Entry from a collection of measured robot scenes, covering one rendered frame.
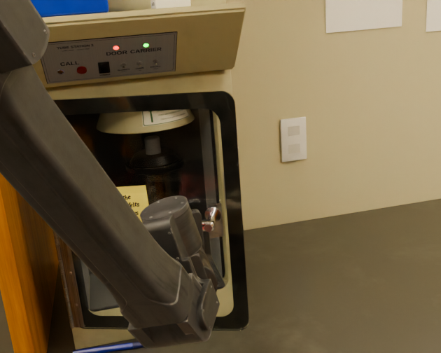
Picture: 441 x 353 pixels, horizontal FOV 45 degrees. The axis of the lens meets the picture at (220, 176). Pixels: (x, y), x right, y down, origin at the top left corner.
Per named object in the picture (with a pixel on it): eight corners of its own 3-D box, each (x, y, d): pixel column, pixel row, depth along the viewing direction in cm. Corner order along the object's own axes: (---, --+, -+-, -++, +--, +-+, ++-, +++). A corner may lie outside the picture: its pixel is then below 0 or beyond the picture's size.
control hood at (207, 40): (26, 87, 82) (13, 19, 79) (232, 67, 88) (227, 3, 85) (16, 99, 71) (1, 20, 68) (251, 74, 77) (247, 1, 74)
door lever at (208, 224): (162, 223, 85) (161, 207, 84) (222, 221, 84) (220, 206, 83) (154, 237, 80) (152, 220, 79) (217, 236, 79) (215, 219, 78)
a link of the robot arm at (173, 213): (136, 346, 58) (210, 337, 56) (96, 257, 54) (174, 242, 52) (166, 282, 69) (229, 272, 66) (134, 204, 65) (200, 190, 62)
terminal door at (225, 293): (76, 326, 94) (36, 100, 82) (249, 328, 90) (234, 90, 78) (75, 328, 93) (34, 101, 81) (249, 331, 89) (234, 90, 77)
